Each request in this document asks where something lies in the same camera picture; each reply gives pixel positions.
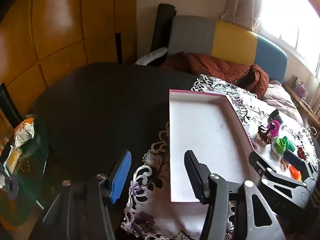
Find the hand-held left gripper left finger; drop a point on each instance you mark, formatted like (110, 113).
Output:
(121, 177)

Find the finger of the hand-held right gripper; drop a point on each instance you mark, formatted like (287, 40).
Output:
(297, 163)
(260, 166)

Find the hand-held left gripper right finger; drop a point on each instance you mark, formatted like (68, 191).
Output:
(197, 180)

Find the orange plastic block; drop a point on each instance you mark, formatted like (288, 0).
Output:
(293, 173)

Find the red puzzle piece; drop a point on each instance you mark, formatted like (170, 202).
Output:
(301, 152)

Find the white box with pink rim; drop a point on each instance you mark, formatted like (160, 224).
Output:
(205, 135)

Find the light green plastic piece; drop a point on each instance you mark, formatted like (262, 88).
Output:
(280, 146)

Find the brown figurine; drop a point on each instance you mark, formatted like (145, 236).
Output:
(263, 135)

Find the white floral embroidered tablecloth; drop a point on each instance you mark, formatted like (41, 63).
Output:
(155, 212)

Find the wooden desk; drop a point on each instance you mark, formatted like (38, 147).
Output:
(308, 111)

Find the beige pillow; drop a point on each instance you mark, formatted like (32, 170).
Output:
(280, 97)

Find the purple storage box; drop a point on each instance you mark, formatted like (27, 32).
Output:
(301, 90)

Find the glass side table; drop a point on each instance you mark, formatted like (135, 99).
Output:
(30, 180)

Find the purple tape roll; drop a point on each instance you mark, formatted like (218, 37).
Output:
(15, 188)

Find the orange white snack bag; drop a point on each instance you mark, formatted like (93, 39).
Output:
(23, 132)

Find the yellow packet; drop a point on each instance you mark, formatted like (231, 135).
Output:
(13, 158)

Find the rust-brown blanket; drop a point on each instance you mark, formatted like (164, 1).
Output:
(212, 65)

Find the white cloth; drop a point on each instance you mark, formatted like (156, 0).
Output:
(152, 56)

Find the grey yellow blue headboard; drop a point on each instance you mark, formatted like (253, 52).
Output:
(235, 40)

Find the large bright window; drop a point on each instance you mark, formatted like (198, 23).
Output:
(287, 12)

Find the black rolled mat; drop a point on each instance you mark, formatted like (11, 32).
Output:
(162, 25)

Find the wooden wardrobe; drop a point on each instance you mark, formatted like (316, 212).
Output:
(62, 30)

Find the beige curtain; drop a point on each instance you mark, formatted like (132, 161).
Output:
(240, 2)

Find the black frame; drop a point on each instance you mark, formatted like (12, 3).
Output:
(7, 100)

